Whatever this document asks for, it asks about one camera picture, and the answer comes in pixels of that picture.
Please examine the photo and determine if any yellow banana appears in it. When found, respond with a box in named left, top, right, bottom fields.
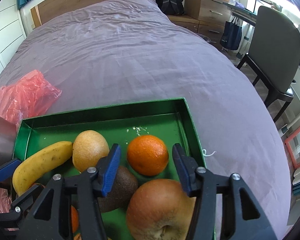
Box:
left=12, top=141, right=72, bottom=197

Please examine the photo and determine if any mandarin orange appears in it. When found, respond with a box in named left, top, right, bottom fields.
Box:
left=71, top=206, right=79, bottom=233
left=126, top=135, right=169, bottom=177
left=74, top=233, right=82, bottom=240

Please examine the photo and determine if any kiwi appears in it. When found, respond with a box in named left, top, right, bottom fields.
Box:
left=98, top=166, right=138, bottom=213

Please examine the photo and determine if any yellow apple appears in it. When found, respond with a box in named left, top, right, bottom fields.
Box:
left=72, top=130, right=110, bottom=172

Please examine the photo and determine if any red green apple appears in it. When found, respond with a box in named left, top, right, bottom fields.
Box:
left=126, top=179, right=196, bottom=239

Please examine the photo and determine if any green metal tray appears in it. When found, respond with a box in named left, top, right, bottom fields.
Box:
left=12, top=97, right=217, bottom=240

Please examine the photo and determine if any pink plastic sheet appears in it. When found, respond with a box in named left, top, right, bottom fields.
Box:
left=0, top=69, right=63, bottom=214

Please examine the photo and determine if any white wardrobe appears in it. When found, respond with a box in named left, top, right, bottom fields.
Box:
left=0, top=0, right=26, bottom=74

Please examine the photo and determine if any purple bed cover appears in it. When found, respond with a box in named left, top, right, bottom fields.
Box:
left=0, top=0, right=291, bottom=239

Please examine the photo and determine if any navy tote bag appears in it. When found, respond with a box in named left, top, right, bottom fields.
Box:
left=220, top=17, right=242, bottom=50

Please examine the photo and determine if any grey office chair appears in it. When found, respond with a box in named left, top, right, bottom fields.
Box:
left=236, top=5, right=300, bottom=124

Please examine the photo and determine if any wooden drawer cabinet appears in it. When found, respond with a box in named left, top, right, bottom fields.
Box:
left=168, top=0, right=231, bottom=50

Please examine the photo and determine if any glass desk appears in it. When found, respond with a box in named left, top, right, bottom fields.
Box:
left=222, top=0, right=300, bottom=131

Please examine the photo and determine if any black backpack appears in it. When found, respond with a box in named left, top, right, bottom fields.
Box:
left=155, top=0, right=184, bottom=16

